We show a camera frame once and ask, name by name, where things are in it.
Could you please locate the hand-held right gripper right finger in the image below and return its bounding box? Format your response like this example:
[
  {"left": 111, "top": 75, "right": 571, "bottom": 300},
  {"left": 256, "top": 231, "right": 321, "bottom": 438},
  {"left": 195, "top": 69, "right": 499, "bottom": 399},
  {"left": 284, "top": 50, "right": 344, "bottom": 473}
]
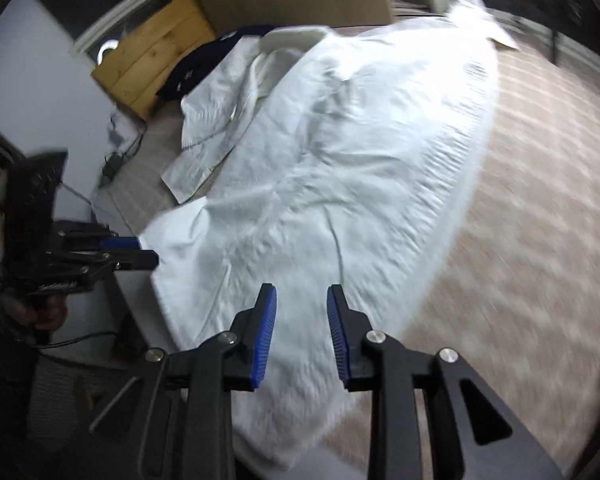
[{"left": 326, "top": 284, "right": 566, "bottom": 480}]

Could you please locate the black cable with adapter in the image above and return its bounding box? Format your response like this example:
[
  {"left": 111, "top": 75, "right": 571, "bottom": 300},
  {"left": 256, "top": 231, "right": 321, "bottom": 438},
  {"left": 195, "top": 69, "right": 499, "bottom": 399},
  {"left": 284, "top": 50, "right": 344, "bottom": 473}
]
[{"left": 100, "top": 115, "right": 148, "bottom": 186}]

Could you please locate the white button shirt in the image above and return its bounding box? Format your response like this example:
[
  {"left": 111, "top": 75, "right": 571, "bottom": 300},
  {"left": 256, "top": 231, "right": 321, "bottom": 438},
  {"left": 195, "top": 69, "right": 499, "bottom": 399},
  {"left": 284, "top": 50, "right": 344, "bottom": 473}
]
[{"left": 140, "top": 0, "right": 521, "bottom": 466}]

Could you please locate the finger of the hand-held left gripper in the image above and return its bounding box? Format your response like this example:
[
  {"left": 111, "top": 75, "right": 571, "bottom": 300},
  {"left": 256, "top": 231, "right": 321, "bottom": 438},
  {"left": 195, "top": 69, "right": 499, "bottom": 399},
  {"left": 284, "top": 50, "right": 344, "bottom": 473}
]
[
  {"left": 54, "top": 220, "right": 142, "bottom": 253},
  {"left": 40, "top": 250, "right": 160, "bottom": 293}
]

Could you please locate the dark navy garment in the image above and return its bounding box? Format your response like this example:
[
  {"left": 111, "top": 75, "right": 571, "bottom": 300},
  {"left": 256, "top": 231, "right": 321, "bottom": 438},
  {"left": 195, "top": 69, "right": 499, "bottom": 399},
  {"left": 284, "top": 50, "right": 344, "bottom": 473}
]
[{"left": 157, "top": 24, "right": 276, "bottom": 103}]

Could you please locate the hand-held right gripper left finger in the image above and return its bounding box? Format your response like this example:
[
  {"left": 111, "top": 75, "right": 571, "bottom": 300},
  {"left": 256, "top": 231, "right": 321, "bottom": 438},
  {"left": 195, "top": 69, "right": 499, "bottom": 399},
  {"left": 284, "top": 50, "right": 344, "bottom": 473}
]
[{"left": 87, "top": 282, "right": 278, "bottom": 480}]

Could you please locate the person's left hand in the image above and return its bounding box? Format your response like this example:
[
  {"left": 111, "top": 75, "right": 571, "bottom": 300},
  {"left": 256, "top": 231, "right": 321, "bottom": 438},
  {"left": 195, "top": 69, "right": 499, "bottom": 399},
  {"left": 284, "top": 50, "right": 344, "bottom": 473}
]
[{"left": 10, "top": 290, "right": 70, "bottom": 333}]

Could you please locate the pine slatted board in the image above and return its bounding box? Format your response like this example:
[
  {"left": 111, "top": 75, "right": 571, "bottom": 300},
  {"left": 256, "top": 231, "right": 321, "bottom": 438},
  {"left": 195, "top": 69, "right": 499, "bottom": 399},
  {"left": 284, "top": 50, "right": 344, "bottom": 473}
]
[{"left": 91, "top": 0, "right": 217, "bottom": 121}]

